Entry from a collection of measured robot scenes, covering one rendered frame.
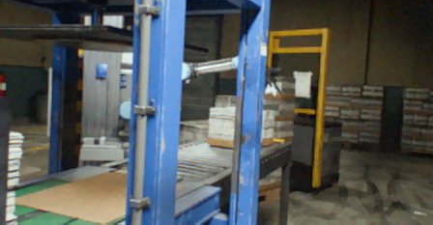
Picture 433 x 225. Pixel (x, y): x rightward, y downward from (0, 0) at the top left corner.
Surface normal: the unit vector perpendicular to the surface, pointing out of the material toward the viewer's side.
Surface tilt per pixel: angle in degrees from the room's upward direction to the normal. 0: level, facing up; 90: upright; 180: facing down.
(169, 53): 90
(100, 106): 90
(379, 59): 90
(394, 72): 90
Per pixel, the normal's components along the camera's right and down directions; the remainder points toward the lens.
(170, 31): 0.91, 0.07
